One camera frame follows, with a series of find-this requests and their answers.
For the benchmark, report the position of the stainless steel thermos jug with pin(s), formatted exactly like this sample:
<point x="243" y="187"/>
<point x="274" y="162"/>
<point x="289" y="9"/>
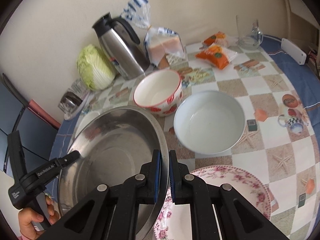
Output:
<point x="120" y="44"/>

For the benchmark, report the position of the plain white bowl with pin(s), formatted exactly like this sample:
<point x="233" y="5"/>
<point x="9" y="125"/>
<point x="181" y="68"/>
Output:
<point x="209" y="122"/>

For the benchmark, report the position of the clear drinking glass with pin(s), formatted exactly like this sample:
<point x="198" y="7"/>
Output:
<point x="79" y="88"/>

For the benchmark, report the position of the orange snack packet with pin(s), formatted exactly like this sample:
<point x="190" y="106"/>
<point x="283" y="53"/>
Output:
<point x="218" y="56"/>
<point x="218" y="38"/>

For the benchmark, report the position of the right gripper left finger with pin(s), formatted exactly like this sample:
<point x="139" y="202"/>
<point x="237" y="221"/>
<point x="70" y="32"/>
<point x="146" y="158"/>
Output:
<point x="110" y="212"/>

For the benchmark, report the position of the white oval tray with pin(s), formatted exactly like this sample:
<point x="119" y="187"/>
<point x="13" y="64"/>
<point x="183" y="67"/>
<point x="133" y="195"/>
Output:
<point x="71" y="116"/>

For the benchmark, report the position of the white bowl red strawberries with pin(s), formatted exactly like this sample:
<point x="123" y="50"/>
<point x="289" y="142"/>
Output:
<point x="160" y="93"/>

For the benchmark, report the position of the bagged sliced bread loaf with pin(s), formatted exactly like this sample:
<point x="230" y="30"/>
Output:
<point x="163" y="46"/>

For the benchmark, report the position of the napa cabbage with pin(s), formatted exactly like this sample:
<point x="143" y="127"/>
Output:
<point x="95" y="70"/>

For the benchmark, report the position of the clear glass mug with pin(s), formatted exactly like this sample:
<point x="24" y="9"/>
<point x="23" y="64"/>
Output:
<point x="250" y="36"/>

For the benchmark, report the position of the orange snack packet back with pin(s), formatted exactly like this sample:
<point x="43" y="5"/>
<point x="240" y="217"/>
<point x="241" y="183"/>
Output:
<point x="218" y="38"/>

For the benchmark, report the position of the large stainless steel basin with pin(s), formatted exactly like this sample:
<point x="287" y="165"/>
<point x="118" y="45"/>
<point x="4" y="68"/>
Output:
<point x="112" y="148"/>

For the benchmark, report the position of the white power strip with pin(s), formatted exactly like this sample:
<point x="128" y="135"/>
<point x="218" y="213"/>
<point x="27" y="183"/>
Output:
<point x="294" y="51"/>

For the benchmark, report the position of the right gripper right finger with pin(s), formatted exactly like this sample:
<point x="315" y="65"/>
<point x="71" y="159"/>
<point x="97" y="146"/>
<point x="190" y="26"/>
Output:
<point x="185" y="182"/>

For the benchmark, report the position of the glass teapot black handle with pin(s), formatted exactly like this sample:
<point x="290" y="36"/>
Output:
<point x="69" y="102"/>

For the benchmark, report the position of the pink floral plate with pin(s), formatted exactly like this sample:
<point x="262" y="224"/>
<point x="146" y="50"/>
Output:
<point x="225" y="197"/>

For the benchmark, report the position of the person's left hand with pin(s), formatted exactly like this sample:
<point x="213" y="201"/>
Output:
<point x="27" y="216"/>

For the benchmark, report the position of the orange snack packet front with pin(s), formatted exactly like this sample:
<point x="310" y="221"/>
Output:
<point x="218" y="56"/>

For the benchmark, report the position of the checkered vinyl table cover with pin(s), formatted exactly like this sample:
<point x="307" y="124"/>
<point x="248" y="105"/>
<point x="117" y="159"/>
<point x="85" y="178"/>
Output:
<point x="278" y="146"/>

